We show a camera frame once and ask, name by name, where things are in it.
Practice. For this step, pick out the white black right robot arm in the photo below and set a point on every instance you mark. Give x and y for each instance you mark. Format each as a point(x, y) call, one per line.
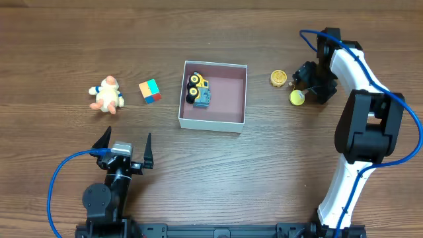
point(368, 128)

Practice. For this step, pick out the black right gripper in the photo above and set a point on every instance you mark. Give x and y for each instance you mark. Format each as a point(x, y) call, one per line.
point(312, 79)

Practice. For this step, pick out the yellow plush duck toy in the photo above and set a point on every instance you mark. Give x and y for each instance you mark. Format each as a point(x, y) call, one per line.
point(107, 96)

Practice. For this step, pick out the blue yellow toy truck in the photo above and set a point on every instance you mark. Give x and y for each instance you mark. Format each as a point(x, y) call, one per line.
point(198, 91)

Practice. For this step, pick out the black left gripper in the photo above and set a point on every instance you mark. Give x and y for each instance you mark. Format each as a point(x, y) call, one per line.
point(123, 166)

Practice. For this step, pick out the white box pink interior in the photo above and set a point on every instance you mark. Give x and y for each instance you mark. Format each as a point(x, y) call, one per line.
point(226, 110)

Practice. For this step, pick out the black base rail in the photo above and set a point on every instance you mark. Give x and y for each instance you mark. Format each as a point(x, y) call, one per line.
point(162, 230)

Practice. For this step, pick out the colourful puzzle cube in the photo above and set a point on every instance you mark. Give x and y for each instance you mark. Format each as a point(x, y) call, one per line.
point(150, 91)

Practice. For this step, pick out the yellow round patterned toy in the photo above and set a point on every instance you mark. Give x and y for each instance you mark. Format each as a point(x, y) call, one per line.
point(278, 78)

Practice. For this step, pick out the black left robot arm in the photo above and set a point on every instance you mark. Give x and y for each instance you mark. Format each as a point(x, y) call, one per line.
point(105, 202)

